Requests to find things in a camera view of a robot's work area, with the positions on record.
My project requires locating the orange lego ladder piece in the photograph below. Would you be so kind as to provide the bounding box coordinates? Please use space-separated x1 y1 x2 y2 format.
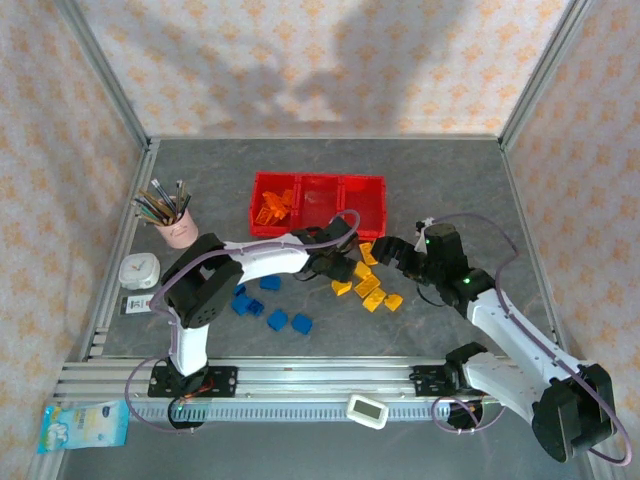
262 192 291 220

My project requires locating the white digital timer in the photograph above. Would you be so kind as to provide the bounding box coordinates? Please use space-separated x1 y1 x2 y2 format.
345 393 390 431

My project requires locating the pink pencil cup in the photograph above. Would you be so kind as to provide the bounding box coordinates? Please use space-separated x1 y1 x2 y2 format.
153 202 199 249

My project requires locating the white alarm clock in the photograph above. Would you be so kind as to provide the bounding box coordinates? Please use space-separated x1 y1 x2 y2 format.
118 252 162 291

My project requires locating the black and white card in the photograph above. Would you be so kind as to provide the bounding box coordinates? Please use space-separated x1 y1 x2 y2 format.
121 294 155 316

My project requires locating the blue wet wipes packet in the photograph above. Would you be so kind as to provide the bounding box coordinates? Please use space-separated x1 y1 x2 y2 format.
37 399 132 455

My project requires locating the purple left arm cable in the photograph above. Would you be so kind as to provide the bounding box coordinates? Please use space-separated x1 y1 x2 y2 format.
124 208 362 436

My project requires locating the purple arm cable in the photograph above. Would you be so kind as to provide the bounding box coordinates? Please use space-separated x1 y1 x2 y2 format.
429 212 632 466
124 208 362 436

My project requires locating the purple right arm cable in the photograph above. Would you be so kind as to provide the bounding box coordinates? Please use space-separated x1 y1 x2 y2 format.
429 212 632 466

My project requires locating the aluminium right side rail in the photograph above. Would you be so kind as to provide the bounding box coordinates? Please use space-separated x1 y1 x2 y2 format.
499 139 571 361

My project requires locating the aluminium rail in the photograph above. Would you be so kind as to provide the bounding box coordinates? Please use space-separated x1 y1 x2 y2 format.
54 355 599 401
499 139 571 361
82 139 161 361

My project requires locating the aluminium front rail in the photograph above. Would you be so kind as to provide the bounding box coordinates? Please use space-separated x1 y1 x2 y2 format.
54 355 599 401

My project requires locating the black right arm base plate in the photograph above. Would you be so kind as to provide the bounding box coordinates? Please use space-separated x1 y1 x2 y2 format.
409 364 506 401

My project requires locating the grey slotted cable duct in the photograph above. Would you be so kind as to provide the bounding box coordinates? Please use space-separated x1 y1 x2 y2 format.
122 399 481 424

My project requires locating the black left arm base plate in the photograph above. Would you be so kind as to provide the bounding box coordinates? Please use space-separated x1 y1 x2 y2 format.
147 366 239 400

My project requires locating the aluminium left side rail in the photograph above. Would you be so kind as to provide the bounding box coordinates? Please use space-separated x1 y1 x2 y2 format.
82 139 161 361

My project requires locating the aluminium right frame post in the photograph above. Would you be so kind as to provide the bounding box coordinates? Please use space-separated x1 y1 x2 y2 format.
499 0 594 151

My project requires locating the aluminium frame post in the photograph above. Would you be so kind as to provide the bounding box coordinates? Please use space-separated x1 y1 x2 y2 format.
499 0 594 151
54 0 154 151

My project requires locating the aluminium left frame post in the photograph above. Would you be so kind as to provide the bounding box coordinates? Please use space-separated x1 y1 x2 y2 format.
54 0 154 151

